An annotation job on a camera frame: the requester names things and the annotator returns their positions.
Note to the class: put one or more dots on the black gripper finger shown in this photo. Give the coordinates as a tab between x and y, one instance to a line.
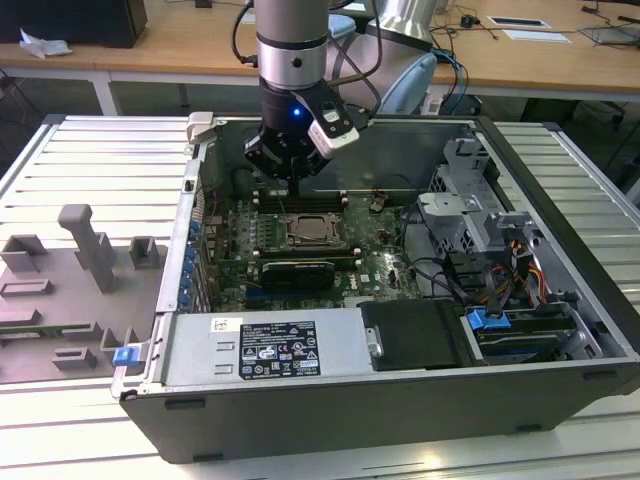
312	164
265	155

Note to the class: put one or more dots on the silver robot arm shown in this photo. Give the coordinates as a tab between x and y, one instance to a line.
292	45

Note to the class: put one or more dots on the black RAM slot row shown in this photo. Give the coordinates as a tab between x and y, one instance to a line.
310	254
320	201

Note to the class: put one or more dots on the CPU socket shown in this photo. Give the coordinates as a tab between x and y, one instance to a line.
289	244

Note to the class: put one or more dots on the black round component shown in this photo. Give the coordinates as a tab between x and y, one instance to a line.
244	181

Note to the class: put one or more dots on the wooden desk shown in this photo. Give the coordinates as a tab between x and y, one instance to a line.
200	50

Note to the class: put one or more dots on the black graphics card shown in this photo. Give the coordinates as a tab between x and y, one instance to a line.
300	275

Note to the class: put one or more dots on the green motherboard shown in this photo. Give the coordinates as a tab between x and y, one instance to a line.
380	270

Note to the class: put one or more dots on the blue card retainer clips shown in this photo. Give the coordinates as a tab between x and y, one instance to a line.
189	265

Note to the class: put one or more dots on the small white box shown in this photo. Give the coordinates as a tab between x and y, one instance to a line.
433	105

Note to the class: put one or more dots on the grey metal drive cage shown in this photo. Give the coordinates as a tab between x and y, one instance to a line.
450	210

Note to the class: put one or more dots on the black plastic shroud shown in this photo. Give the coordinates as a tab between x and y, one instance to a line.
415	335

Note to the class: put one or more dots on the silver power supply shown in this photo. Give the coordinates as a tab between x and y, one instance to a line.
200	350

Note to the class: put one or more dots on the small black desk device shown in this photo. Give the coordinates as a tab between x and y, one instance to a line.
470	21

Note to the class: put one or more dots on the black box on desk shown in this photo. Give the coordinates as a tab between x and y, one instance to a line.
75	20

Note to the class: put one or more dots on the hard disk in blue carrier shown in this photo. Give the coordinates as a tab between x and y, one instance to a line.
487	320

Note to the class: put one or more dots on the crumpled white paper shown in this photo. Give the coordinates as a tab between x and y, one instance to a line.
45	45

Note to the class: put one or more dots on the blue case latch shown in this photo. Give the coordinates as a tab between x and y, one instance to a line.
125	357

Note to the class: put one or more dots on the grey parts rack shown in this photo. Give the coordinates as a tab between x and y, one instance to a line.
60	300

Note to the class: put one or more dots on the black open PC case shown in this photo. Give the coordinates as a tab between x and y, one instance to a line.
350	420

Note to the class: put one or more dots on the white paper sheet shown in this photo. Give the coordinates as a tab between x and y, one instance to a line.
537	36

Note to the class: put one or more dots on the green RAM stick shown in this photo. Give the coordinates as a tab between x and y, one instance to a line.
45	331

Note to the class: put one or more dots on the clear glass tray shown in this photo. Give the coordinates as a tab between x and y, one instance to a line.
610	35

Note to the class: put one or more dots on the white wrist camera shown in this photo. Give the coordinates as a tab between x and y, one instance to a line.
332	140

